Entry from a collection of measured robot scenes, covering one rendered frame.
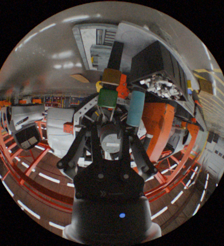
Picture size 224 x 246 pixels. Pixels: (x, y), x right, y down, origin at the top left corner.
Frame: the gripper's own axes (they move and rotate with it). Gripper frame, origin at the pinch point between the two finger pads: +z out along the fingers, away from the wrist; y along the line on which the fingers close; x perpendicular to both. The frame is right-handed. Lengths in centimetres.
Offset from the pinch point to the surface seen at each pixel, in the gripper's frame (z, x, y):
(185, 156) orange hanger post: 26, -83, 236
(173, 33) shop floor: 13, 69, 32
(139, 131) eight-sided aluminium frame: 28.9, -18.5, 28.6
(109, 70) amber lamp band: -0.3, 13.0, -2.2
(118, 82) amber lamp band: -0.7, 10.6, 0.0
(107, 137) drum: 12.5, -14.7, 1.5
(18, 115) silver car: 61, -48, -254
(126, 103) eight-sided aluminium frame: 32.5, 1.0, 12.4
